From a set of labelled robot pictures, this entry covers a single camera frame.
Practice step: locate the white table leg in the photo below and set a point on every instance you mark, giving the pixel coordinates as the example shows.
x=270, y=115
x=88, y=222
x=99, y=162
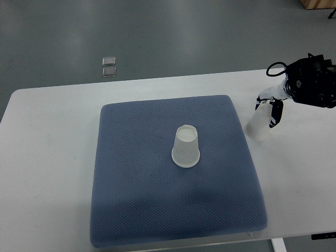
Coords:
x=278, y=245

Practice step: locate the lower silver floor plate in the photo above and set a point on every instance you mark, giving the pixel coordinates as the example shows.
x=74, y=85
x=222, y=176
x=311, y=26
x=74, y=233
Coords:
x=109, y=71

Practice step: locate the black white robotic hand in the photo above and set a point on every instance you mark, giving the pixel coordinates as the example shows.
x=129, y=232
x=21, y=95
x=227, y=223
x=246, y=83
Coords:
x=275, y=97

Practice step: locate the black tripod foot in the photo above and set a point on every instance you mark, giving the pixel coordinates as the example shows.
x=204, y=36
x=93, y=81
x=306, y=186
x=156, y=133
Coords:
x=332, y=14

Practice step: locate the silver floor plate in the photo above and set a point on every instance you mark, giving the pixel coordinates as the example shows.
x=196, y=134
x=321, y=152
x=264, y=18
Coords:
x=109, y=71
x=109, y=61

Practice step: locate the black table control panel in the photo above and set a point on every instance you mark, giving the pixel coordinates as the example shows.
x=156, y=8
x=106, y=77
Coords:
x=323, y=236

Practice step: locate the white paper cup on mat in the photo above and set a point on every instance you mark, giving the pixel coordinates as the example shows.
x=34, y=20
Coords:
x=185, y=152

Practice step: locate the wooden furniture corner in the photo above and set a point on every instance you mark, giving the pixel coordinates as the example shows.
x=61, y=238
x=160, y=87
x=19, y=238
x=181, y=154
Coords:
x=317, y=4

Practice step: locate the upper silver floor plate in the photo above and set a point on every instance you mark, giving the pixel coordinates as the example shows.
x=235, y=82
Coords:
x=109, y=61

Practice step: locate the blue textured cushion mat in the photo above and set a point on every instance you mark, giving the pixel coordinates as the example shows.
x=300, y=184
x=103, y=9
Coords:
x=140, y=195

